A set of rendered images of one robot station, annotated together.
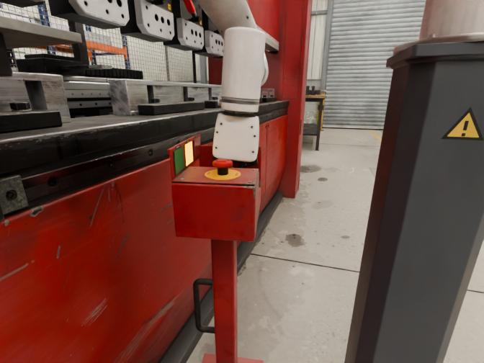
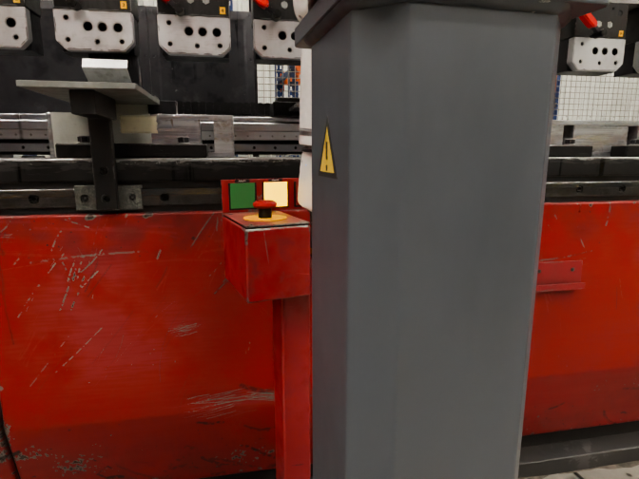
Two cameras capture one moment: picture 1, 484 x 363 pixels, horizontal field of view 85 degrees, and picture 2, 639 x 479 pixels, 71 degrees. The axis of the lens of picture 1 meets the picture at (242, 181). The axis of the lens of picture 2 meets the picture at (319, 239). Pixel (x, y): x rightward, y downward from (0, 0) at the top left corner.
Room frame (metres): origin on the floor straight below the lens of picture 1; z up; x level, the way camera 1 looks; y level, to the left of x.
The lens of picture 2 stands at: (0.20, -0.64, 0.89)
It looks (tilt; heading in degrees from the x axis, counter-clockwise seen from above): 11 degrees down; 59
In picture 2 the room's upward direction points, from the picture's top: straight up
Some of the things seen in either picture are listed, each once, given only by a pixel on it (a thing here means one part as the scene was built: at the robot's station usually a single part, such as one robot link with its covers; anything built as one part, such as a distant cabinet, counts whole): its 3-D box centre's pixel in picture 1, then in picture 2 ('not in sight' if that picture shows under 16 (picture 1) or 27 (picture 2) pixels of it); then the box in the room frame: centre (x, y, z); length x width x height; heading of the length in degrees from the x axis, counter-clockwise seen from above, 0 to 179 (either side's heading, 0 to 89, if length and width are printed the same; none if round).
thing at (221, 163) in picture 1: (222, 168); (264, 210); (0.51, 0.04, 0.79); 0.04 x 0.04 x 0.04
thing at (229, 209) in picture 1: (222, 181); (289, 233); (0.56, 0.04, 0.75); 0.20 x 0.16 x 0.18; 173
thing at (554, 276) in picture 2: not in sight; (556, 276); (1.27, -0.02, 0.59); 0.15 x 0.02 x 0.07; 160
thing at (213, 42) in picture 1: (208, 33); not in sight; (1.27, 0.14, 1.18); 0.15 x 0.09 x 0.17; 160
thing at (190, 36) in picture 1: (183, 22); not in sight; (1.09, 0.21, 1.18); 0.15 x 0.09 x 0.17; 160
